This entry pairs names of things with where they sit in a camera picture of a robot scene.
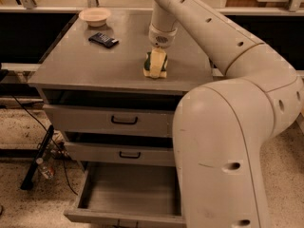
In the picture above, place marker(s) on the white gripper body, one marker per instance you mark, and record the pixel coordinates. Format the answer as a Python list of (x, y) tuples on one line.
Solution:
[(161, 38)]

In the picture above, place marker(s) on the grey top drawer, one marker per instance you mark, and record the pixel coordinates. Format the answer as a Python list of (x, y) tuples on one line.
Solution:
[(100, 120)]

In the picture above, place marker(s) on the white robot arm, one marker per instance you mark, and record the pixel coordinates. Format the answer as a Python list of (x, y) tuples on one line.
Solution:
[(218, 128)]

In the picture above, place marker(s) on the beige bowl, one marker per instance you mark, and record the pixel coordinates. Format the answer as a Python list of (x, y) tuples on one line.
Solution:
[(95, 17)]

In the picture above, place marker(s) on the grey drawer cabinet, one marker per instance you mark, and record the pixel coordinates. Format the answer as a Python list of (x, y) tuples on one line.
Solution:
[(80, 73)]

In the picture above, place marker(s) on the grey middle drawer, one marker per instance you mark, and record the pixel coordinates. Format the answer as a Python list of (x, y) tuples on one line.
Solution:
[(97, 152)]

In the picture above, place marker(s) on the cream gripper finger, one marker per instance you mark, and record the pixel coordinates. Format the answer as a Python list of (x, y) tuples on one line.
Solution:
[(157, 61)]

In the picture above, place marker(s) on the black floor stand leg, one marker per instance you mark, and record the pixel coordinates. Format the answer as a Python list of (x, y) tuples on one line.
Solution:
[(27, 183)]

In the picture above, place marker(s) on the green and yellow sponge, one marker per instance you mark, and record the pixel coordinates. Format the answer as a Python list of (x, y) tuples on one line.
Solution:
[(146, 65)]

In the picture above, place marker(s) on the small plastic bottle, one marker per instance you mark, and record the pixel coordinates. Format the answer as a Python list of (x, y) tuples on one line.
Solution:
[(45, 168)]

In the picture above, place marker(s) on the grey open bottom drawer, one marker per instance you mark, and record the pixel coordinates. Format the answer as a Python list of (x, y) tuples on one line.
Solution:
[(128, 196)]

